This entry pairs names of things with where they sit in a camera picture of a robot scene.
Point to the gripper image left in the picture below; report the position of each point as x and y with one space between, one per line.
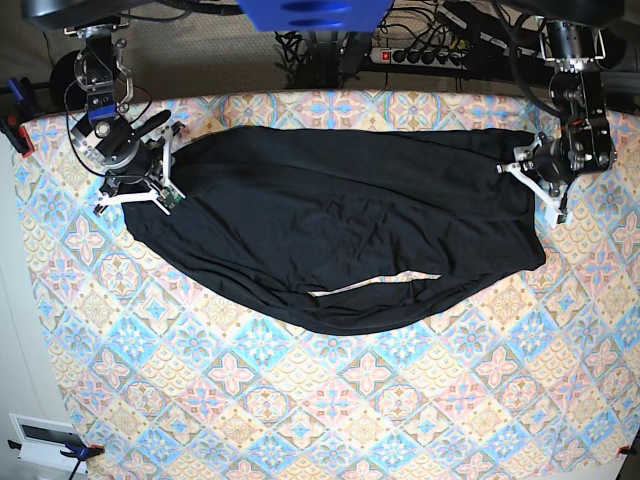
127 159

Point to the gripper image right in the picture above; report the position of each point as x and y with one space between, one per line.
545 159

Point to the black t-shirt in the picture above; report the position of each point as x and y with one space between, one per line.
345 232

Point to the robot arm image right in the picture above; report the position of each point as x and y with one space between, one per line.
584 145

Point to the black round speaker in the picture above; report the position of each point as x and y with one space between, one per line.
64 91

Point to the red black clamp upper left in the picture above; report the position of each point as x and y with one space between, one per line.
12 124

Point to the white power strip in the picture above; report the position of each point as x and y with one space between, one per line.
430 57

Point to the patterned tablecloth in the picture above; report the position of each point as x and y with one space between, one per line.
536 375

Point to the blue clamp lower left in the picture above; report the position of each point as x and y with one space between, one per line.
80 452

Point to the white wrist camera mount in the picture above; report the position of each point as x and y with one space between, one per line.
556 211
155 185

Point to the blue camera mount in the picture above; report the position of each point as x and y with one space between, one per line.
315 15

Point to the white wall vent box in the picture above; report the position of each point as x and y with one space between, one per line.
42 442

